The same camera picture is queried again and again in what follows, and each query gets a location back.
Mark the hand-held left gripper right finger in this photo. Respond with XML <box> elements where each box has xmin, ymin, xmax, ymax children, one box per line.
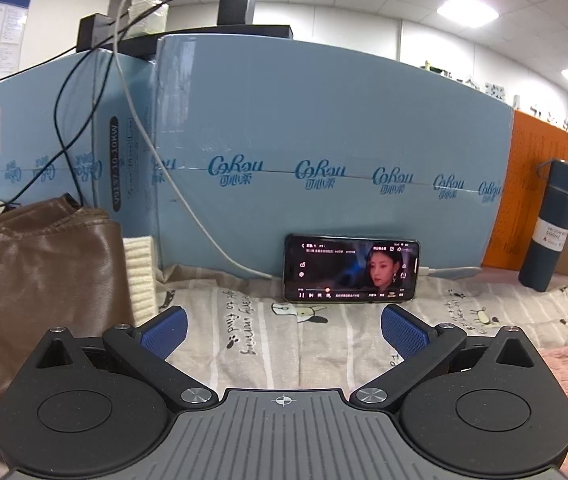
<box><xmin>349</xmin><ymin>304</ymin><xmax>542</xmax><ymax>408</ymax></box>

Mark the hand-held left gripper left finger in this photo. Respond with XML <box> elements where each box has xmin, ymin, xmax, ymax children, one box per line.
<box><xmin>31</xmin><ymin>304</ymin><xmax>217</xmax><ymax>408</ymax></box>

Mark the cream knit sweater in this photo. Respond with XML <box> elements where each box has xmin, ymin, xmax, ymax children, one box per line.
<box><xmin>123</xmin><ymin>235</ymin><xmax>161</xmax><ymax>329</ymax></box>

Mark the black smartphone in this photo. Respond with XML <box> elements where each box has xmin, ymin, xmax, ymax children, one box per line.
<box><xmin>284</xmin><ymin>233</ymin><xmax>421</xmax><ymax>304</ymax></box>

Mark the brown leather garment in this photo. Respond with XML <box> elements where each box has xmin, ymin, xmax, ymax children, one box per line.
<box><xmin>0</xmin><ymin>194</ymin><xmax>138</xmax><ymax>433</ymax></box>

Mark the dark blue thermos bottle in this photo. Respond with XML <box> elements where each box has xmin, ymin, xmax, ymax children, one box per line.
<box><xmin>518</xmin><ymin>158</ymin><xmax>568</xmax><ymax>293</ymax></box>

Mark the orange box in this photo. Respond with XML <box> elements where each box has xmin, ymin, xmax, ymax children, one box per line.
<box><xmin>481</xmin><ymin>109</ymin><xmax>568</xmax><ymax>271</ymax></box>

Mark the large light blue printed carton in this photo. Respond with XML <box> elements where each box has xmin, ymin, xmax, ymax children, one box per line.
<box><xmin>151</xmin><ymin>32</ymin><xmax>515</xmax><ymax>281</ymax></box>

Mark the light blue carton white label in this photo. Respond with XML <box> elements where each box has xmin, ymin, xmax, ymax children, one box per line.
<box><xmin>0</xmin><ymin>47</ymin><xmax>162</xmax><ymax>241</ymax></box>

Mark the black flat board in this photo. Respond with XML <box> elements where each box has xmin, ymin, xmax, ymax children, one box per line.
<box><xmin>114</xmin><ymin>24</ymin><xmax>295</xmax><ymax>59</ymax></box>

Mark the black block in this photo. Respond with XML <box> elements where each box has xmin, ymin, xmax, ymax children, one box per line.
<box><xmin>76</xmin><ymin>14</ymin><xmax>116</xmax><ymax>54</ymax></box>

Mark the white taped bundle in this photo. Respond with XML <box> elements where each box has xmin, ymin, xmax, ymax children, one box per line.
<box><xmin>129</xmin><ymin>0</ymin><xmax>170</xmax><ymax>38</ymax></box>

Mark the black power adapter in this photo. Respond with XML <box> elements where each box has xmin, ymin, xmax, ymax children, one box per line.
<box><xmin>218</xmin><ymin>0</ymin><xmax>258</xmax><ymax>27</ymax></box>

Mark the white charging cable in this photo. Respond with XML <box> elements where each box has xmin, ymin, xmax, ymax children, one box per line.
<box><xmin>113</xmin><ymin>0</ymin><xmax>482</xmax><ymax>281</ymax></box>

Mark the black cable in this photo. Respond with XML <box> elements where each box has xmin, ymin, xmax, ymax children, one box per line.
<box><xmin>0</xmin><ymin>0</ymin><xmax>250</xmax><ymax>213</ymax></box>

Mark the wall lettering sign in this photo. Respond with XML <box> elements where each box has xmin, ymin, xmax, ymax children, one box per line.
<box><xmin>420</xmin><ymin>59</ymin><xmax>568</xmax><ymax>134</ymax></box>

